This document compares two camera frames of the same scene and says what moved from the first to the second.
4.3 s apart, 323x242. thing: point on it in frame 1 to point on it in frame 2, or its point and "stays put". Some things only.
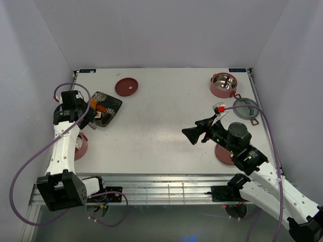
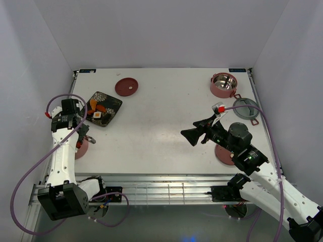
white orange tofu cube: x=99 y=113 stays put
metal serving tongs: x=92 y=125 to x=90 y=139
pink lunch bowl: x=79 y=154 stays put
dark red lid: x=224 y=155 stays put
